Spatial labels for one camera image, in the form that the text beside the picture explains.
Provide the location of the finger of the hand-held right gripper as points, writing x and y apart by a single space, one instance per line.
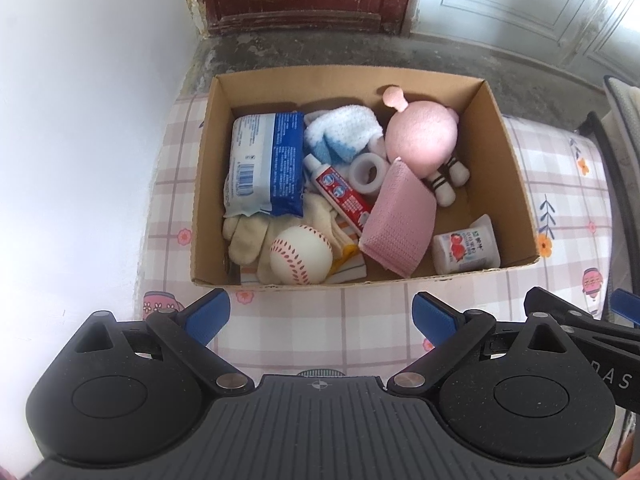
580 317
627 307

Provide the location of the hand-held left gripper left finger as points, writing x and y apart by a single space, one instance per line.
207 316

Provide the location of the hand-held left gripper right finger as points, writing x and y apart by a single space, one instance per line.
434 320

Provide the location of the small white snack packet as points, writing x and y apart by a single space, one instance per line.
465 247

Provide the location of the cream knit gloves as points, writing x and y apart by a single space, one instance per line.
245 237

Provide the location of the pink sponge cloth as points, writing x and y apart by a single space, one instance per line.
400 220

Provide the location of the white baseball red stitching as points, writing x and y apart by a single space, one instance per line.
301 255

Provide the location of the red toothpaste tube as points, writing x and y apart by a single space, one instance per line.
340 190

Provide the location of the blue white wet wipes pack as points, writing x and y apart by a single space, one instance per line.
265 160

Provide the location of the white tape roll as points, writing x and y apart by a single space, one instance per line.
354 172

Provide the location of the pink plush toy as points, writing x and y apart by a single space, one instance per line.
422 135

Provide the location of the fluffy white blue knit hat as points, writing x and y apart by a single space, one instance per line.
340 125

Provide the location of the brown cardboard box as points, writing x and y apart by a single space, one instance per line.
350 85

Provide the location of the checked printed bed sheet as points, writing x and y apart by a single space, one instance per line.
350 320

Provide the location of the chair with grey cushion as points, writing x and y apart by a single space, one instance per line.
595 125

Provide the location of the grey mattress with dark piping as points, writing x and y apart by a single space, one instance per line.
625 100

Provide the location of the white panelled door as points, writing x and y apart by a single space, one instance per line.
525 5

